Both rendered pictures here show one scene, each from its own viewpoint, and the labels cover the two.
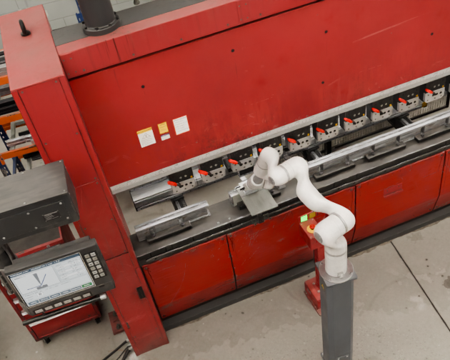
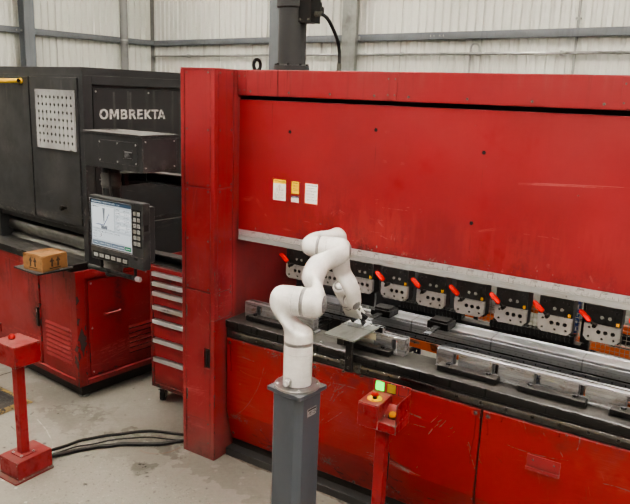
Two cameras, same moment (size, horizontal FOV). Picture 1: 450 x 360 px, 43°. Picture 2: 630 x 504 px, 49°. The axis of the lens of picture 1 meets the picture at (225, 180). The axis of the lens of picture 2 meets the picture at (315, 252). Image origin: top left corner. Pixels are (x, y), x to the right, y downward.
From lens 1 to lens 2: 2.83 m
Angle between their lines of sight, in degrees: 49
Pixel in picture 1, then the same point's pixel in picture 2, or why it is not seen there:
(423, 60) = not seen: outside the picture
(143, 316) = (201, 394)
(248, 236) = (332, 384)
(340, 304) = (280, 439)
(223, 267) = not seen: hidden behind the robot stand
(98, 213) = (200, 227)
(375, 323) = not seen: outside the picture
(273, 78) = (412, 186)
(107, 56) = (269, 86)
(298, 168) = (332, 244)
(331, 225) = (287, 288)
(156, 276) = (235, 360)
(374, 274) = not seen: outside the picture
